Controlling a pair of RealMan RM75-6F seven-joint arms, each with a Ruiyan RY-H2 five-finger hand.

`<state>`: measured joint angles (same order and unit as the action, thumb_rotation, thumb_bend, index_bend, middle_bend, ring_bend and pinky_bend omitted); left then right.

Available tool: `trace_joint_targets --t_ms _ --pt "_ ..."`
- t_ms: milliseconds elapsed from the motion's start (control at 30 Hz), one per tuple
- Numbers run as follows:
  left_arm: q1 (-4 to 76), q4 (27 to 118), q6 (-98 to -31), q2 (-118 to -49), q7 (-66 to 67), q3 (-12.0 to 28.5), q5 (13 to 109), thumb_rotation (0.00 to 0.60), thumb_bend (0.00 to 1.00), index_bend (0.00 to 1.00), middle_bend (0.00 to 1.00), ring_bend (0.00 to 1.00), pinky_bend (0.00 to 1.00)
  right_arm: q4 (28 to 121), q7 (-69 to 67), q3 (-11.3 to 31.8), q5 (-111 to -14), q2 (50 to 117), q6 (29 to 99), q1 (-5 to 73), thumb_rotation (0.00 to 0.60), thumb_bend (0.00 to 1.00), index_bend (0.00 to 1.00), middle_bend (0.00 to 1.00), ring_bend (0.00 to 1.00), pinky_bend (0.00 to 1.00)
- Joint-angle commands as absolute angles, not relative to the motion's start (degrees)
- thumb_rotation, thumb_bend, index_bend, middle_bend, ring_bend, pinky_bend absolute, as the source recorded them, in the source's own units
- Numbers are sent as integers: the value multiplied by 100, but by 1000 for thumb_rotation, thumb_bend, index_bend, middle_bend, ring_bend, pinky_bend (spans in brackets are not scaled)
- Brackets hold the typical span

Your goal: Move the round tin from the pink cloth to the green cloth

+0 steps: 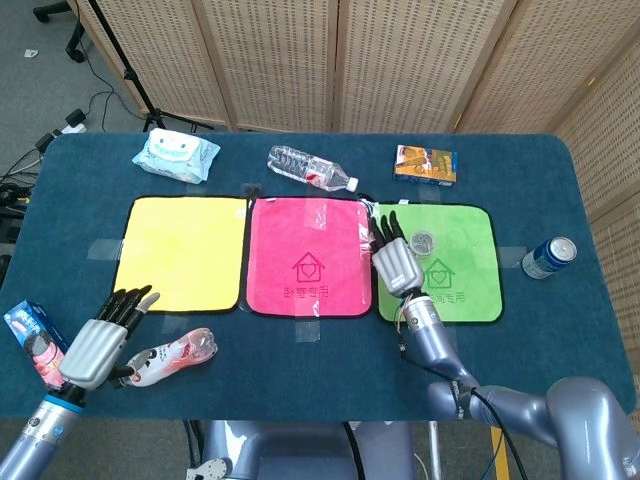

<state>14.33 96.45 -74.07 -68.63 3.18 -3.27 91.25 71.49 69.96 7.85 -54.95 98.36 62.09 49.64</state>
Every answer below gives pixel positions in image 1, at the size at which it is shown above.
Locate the crushed clear pink-label bottle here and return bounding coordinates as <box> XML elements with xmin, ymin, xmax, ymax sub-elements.
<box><xmin>122</xmin><ymin>327</ymin><xmax>219</xmax><ymax>389</ymax></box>

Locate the black office chair base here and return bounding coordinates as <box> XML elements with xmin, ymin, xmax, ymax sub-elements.
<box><xmin>33</xmin><ymin>0</ymin><xmax>87</xmax><ymax>64</ymax></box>

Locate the orange and blue carton box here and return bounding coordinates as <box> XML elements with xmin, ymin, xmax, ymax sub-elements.
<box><xmin>392</xmin><ymin>144</ymin><xmax>459</xmax><ymax>188</ymax></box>

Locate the pink microfibre cloth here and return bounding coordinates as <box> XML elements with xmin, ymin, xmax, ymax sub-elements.
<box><xmin>244</xmin><ymin>196</ymin><xmax>374</xmax><ymax>319</ymax></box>

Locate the blue drink can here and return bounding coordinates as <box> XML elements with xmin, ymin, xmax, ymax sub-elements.
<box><xmin>522</xmin><ymin>237</ymin><xmax>578</xmax><ymax>279</ymax></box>

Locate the small round metal lid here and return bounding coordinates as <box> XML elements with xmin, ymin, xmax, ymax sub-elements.
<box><xmin>409</xmin><ymin>229</ymin><xmax>437</xmax><ymax>257</ymax></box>

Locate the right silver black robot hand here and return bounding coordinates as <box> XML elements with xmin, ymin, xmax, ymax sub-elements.
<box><xmin>368</xmin><ymin>210</ymin><xmax>426</xmax><ymax>299</ymax></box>

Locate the green microfibre cloth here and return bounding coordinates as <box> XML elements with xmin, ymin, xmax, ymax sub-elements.
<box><xmin>369</xmin><ymin>202</ymin><xmax>505</xmax><ymax>325</ymax></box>

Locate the blue snack package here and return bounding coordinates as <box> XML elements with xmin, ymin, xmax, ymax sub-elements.
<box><xmin>3</xmin><ymin>299</ymin><xmax>69</xmax><ymax>391</ymax></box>

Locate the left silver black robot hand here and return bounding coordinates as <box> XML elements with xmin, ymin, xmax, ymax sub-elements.
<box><xmin>58</xmin><ymin>284</ymin><xmax>161</xmax><ymax>391</ymax></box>

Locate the clear adhesive tape strip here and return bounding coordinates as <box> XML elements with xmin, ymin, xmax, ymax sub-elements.
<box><xmin>294</xmin><ymin>318</ymin><xmax>321</xmax><ymax>344</ymax></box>

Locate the grey-blue robot torso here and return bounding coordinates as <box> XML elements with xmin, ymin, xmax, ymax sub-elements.
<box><xmin>187</xmin><ymin>419</ymin><xmax>416</xmax><ymax>480</ymax></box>

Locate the light blue wet wipes pack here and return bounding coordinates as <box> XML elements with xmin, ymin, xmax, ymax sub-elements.
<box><xmin>131</xmin><ymin>127</ymin><xmax>221</xmax><ymax>185</ymax></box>

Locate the clear water bottle red label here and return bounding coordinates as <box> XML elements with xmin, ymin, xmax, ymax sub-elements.
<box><xmin>267</xmin><ymin>145</ymin><xmax>360</xmax><ymax>194</ymax></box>

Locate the yellow microfibre cloth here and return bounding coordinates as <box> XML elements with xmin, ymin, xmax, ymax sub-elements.
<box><xmin>113</xmin><ymin>196</ymin><xmax>250</xmax><ymax>315</ymax></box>

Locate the white power strip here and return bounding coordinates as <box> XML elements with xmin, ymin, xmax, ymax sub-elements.
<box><xmin>63</xmin><ymin>108</ymin><xmax>89</xmax><ymax>134</ymax></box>

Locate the black tripod stand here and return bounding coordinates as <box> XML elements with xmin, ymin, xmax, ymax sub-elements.
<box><xmin>87</xmin><ymin>0</ymin><xmax>169</xmax><ymax>132</ymax></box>

